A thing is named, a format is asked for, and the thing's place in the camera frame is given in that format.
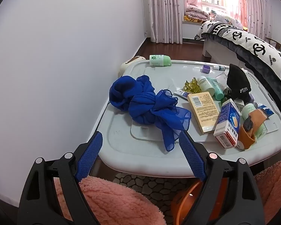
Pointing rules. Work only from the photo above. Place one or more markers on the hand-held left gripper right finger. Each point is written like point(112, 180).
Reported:
point(192, 157)

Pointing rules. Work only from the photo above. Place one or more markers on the blue packet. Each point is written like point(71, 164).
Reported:
point(267, 112)

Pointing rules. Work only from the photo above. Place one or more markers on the light green bottle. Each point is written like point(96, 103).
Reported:
point(249, 109)

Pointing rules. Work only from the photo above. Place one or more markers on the gold ribbon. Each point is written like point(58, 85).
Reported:
point(194, 87)

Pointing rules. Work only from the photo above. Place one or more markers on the yellow box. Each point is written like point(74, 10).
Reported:
point(205, 114)

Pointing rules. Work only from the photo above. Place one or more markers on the small white tube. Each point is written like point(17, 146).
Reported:
point(219, 68)

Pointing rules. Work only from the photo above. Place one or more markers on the black cloth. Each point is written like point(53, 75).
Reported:
point(236, 79)

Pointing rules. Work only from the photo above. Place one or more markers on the white bed frame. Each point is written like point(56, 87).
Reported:
point(215, 49)

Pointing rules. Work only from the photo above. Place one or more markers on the folded pink quilts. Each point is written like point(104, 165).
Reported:
point(196, 13)

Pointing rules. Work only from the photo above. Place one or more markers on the black and white printed blanket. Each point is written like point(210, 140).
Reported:
point(260, 44)

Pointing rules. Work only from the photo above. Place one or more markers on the white plastic storage bin lid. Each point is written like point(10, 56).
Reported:
point(135, 150)

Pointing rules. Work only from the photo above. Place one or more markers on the orange plastic bin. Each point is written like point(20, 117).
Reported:
point(180, 201)

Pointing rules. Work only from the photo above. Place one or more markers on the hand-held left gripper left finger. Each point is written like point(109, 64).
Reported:
point(89, 155)

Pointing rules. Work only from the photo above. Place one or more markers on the blue sheer scarf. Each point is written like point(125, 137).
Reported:
point(140, 103)

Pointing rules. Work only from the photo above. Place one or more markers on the white toothpaste tube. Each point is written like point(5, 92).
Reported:
point(181, 94)

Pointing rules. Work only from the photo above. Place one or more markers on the stone pattern mat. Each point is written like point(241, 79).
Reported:
point(149, 187)

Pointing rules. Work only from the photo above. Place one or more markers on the green and white bottle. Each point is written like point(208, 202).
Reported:
point(159, 60)

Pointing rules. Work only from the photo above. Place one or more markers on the white bottle green label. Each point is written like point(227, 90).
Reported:
point(205, 84)

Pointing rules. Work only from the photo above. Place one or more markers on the orange cloth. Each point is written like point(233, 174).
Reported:
point(245, 136)

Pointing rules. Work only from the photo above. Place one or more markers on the blue and white carton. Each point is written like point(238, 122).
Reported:
point(227, 124)

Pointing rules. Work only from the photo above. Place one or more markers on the wooden chair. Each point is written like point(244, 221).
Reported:
point(275, 42)

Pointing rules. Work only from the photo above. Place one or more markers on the pink fleece clothing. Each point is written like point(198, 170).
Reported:
point(112, 204)

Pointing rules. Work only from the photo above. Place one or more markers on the teal bottle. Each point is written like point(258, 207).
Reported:
point(216, 90)

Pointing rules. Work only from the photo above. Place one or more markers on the pile of pillows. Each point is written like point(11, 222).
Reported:
point(224, 18)

